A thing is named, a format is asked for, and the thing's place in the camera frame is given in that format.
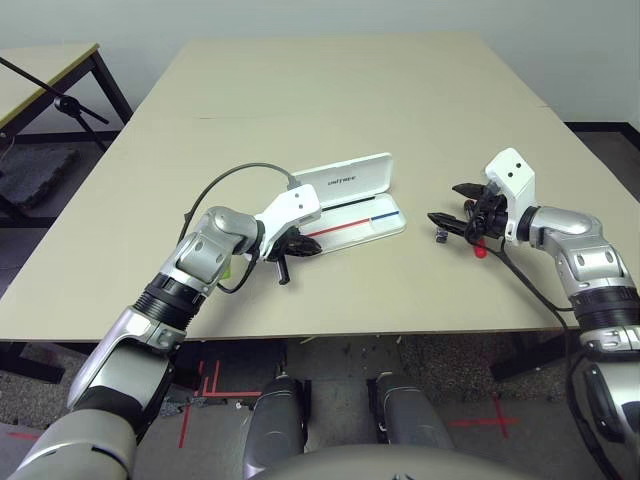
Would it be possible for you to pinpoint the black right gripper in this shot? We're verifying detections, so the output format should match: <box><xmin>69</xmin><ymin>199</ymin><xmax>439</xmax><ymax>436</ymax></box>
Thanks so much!
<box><xmin>427</xmin><ymin>183</ymin><xmax>509</xmax><ymax>241</ymax></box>

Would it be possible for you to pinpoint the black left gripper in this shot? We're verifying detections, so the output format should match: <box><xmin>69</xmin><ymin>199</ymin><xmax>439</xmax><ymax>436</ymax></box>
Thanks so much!
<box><xmin>267</xmin><ymin>228</ymin><xmax>324</xmax><ymax>287</ymax></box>

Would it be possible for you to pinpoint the white Unitree pencil case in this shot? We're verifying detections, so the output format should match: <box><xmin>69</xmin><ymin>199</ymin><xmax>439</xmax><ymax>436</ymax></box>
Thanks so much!
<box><xmin>289</xmin><ymin>152</ymin><xmax>407</xmax><ymax>251</ymax></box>

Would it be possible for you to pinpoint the grey left robot leg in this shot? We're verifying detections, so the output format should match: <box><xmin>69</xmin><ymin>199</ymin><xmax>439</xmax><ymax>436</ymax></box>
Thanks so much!
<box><xmin>242</xmin><ymin>377</ymin><xmax>306</xmax><ymax>476</ymax></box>

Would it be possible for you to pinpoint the grey robot torso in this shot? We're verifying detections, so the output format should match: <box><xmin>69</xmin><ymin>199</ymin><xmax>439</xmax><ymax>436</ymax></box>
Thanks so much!
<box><xmin>249</xmin><ymin>444</ymin><xmax>531</xmax><ymax>480</ymax></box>

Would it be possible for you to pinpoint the black tripod stand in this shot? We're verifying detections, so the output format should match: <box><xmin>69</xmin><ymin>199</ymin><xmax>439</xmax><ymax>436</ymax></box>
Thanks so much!
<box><xmin>0</xmin><ymin>56</ymin><xmax>112</xmax><ymax>154</ymax></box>

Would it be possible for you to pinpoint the black foam floor mat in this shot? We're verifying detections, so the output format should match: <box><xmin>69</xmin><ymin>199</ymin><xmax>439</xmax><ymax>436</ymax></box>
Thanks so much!
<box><xmin>0</xmin><ymin>147</ymin><xmax>81</xmax><ymax>211</ymax></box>

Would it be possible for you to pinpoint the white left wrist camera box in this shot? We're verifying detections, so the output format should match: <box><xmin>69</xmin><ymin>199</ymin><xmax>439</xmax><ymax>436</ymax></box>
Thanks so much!
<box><xmin>253</xmin><ymin>183</ymin><xmax>324</xmax><ymax>262</ymax></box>

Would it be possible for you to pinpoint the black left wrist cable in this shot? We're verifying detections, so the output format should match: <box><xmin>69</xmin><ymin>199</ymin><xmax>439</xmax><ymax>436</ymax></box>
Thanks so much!
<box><xmin>182</xmin><ymin>162</ymin><xmax>300</xmax><ymax>295</ymax></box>

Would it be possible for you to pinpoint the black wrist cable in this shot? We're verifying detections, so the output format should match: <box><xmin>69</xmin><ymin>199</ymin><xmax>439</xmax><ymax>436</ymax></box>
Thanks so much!
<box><xmin>462</xmin><ymin>197</ymin><xmax>626</xmax><ymax>480</ymax></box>
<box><xmin>182</xmin><ymin>162</ymin><xmax>300</xmax><ymax>295</ymax></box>

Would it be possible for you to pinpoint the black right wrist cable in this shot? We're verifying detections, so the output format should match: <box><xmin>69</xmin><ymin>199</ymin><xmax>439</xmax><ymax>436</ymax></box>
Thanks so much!
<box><xmin>462</xmin><ymin>197</ymin><xmax>626</xmax><ymax>480</ymax></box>

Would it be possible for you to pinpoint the beige side table black frame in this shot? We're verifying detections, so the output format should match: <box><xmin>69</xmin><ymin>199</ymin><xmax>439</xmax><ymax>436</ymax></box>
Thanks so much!
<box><xmin>0</xmin><ymin>42</ymin><xmax>135</xmax><ymax>146</ymax></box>

